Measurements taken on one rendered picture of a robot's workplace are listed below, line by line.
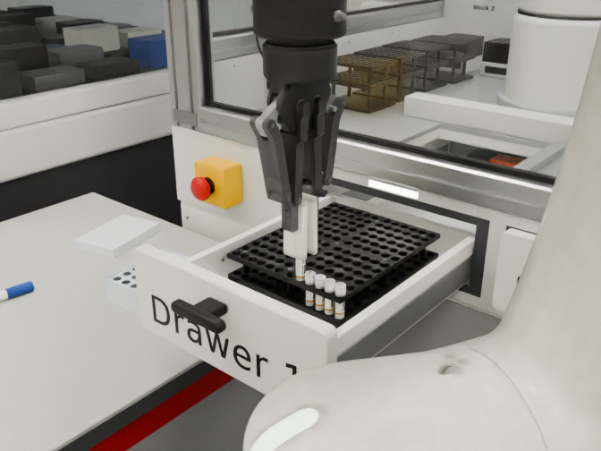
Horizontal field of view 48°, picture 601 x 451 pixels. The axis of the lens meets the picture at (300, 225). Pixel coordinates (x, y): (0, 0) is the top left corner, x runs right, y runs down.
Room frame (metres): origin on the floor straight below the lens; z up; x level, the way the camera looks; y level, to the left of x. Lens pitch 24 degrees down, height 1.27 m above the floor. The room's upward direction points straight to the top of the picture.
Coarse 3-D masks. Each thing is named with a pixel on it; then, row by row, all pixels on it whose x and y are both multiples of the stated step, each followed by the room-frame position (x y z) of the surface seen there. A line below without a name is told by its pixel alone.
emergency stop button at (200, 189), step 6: (192, 180) 1.04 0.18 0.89; (198, 180) 1.03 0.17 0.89; (204, 180) 1.04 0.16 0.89; (192, 186) 1.04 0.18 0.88; (198, 186) 1.03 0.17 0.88; (204, 186) 1.03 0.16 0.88; (192, 192) 1.04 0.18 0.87; (198, 192) 1.03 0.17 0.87; (204, 192) 1.03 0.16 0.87; (198, 198) 1.03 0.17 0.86; (204, 198) 1.03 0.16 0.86
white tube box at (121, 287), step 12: (168, 252) 0.96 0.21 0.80; (132, 264) 0.92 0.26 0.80; (108, 276) 0.88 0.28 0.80; (120, 276) 0.89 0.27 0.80; (132, 276) 0.89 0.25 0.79; (108, 288) 0.87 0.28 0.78; (120, 288) 0.85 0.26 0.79; (132, 288) 0.85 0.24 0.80; (108, 300) 0.87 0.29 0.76; (120, 300) 0.86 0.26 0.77; (132, 300) 0.84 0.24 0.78
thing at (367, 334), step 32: (416, 224) 0.87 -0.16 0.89; (192, 256) 0.76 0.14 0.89; (224, 256) 0.78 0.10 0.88; (448, 256) 0.76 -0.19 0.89; (416, 288) 0.69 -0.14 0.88; (448, 288) 0.75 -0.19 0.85; (352, 320) 0.60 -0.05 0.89; (384, 320) 0.64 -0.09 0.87; (416, 320) 0.69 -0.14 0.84; (352, 352) 0.59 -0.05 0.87
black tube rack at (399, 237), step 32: (320, 224) 0.84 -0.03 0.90; (352, 224) 0.85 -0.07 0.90; (384, 224) 0.84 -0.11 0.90; (288, 256) 0.75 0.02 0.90; (320, 256) 0.74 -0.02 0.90; (352, 256) 0.75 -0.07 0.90; (384, 256) 0.75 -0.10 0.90; (416, 256) 0.81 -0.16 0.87; (256, 288) 0.72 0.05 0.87; (288, 288) 0.71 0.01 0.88; (352, 288) 0.67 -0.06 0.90; (384, 288) 0.71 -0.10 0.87
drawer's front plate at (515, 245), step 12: (504, 240) 0.75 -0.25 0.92; (516, 240) 0.74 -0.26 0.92; (528, 240) 0.73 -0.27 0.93; (504, 252) 0.75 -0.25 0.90; (516, 252) 0.74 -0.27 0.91; (528, 252) 0.73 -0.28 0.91; (504, 264) 0.75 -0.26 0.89; (516, 264) 0.74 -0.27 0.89; (504, 276) 0.75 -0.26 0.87; (516, 276) 0.74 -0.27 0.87; (504, 288) 0.75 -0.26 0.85; (504, 300) 0.75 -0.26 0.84
